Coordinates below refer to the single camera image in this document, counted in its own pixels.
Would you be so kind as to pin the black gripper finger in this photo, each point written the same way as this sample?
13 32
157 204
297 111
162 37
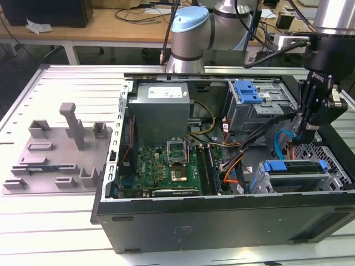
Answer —
305 133

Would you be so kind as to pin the hard disk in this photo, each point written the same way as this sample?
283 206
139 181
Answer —
277 166

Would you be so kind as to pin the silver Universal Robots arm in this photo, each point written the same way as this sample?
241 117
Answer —
191 41

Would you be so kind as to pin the metal disk bay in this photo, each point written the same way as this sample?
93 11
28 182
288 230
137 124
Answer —
335 180

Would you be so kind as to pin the small black box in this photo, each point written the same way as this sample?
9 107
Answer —
284 21

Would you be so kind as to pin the metal drive cage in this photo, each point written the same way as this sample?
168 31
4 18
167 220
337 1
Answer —
249 116

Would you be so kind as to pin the wooden desk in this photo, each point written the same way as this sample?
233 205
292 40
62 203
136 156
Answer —
83 30
266 36

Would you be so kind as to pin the white paper sheet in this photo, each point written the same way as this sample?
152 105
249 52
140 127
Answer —
268 13

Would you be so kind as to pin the blue plastic latch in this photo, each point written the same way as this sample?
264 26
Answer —
245 92

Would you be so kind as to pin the black RAM slot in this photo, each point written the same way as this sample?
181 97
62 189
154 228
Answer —
215 169
202 169
211 169
206 169

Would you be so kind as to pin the black PC case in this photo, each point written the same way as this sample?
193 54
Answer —
222 227

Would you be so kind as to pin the CPU socket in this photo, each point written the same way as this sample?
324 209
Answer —
178 175

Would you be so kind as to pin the black graphics card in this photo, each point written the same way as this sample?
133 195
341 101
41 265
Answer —
174 192

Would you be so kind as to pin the grey power supply unit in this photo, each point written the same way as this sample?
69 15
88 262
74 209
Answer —
158 116

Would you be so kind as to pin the green motherboard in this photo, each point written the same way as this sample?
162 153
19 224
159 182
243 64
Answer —
149 166

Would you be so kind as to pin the brown cardboard box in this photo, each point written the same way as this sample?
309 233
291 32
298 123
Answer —
127 3

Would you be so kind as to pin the grey parts rack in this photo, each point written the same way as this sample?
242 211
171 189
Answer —
63 160

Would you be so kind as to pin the thin blue RAM stick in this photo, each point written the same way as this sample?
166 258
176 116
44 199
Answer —
41 168

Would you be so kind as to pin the black computer tower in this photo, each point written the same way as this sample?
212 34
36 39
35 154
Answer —
47 14

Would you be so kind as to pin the crumpled white plastic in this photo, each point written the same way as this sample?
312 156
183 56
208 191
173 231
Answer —
38 26

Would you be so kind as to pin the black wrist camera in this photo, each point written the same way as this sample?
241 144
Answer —
332 113

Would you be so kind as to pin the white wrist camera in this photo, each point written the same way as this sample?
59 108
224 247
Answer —
288 41

